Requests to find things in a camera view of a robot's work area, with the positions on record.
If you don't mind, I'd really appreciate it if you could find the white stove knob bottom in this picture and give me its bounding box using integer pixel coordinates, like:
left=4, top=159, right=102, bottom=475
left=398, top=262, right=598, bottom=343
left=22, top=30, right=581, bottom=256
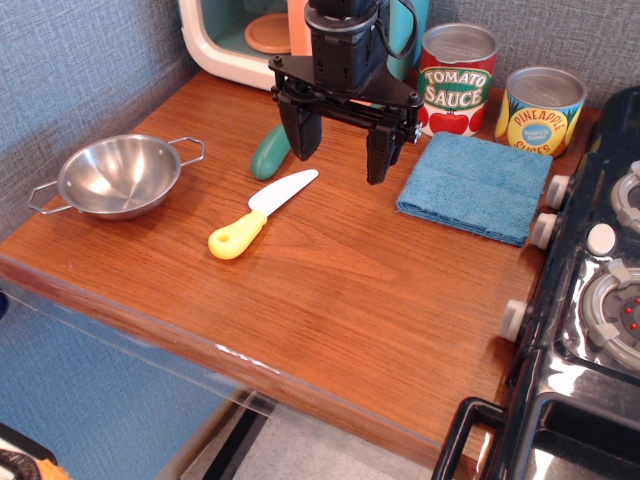
left=499, top=299, right=528, bottom=342

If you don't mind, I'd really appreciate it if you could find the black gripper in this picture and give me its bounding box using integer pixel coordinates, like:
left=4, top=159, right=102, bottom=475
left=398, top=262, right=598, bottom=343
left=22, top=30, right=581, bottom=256
left=269, top=1, right=422, bottom=185

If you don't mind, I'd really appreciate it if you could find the white stove knob middle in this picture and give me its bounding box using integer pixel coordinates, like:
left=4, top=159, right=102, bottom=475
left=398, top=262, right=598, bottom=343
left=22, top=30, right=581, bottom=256
left=529, top=213, right=557, bottom=250

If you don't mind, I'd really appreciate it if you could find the black toy stove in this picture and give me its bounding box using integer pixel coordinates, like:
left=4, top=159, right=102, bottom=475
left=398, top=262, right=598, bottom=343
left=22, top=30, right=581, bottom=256
left=433, top=87, right=639, bottom=479

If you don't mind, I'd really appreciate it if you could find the tomato sauce can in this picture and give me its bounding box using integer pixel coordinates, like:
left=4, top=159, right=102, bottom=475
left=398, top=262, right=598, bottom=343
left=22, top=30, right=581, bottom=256
left=417, top=23, right=499, bottom=136

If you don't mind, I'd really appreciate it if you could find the green toy cucumber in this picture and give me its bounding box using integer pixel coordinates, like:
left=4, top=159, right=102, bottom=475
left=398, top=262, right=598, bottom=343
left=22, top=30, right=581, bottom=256
left=250, top=124, right=291, bottom=180

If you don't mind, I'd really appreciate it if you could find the white stove knob top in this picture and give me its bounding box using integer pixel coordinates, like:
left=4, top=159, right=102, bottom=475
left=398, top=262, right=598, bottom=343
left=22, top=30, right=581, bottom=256
left=545, top=175, right=571, bottom=210

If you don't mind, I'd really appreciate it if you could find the small metal colander bowl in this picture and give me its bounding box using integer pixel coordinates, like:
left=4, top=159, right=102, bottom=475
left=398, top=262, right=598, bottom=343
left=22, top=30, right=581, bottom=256
left=28, top=134, right=206, bottom=221

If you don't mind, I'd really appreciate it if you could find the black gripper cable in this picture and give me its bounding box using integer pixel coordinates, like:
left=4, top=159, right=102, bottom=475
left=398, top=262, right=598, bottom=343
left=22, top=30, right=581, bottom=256
left=373, top=0, right=419, bottom=60

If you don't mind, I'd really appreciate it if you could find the yellow handled toy knife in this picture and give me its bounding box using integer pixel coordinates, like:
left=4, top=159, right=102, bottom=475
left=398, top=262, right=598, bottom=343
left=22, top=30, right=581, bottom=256
left=208, top=169, right=319, bottom=260

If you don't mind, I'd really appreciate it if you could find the toy microwave oven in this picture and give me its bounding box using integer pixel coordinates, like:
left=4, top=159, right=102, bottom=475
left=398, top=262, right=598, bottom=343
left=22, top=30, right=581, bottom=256
left=179, top=1, right=429, bottom=90

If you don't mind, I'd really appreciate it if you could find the white stove knob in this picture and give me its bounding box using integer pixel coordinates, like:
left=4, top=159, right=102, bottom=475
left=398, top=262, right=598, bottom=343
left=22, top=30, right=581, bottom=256
left=499, top=299, right=528, bottom=342
left=545, top=175, right=571, bottom=210
left=529, top=213, right=557, bottom=250

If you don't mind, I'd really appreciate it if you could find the pineapple slices can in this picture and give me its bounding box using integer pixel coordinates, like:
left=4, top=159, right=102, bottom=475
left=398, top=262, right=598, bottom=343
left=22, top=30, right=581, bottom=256
left=494, top=66, right=587, bottom=158

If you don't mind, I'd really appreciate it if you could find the blue folded cloth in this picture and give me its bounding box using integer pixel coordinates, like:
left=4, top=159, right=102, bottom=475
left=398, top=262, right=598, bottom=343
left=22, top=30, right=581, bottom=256
left=396, top=132, right=552, bottom=248

